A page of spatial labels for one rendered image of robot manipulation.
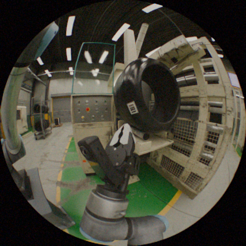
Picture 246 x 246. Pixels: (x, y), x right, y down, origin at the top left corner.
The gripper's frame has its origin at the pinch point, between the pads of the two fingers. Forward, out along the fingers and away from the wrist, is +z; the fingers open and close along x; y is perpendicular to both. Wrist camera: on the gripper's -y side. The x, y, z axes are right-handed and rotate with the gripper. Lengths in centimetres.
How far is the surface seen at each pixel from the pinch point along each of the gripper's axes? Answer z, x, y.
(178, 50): 62, 53, -15
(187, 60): 62, 59, -3
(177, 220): -71, 29, 92
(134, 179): -13, -44, 102
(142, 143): 4.7, -2.1, 20.6
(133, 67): 25.7, 8.2, -13.6
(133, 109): 13.1, 0.2, 2.9
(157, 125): 14.3, 7.3, 19.1
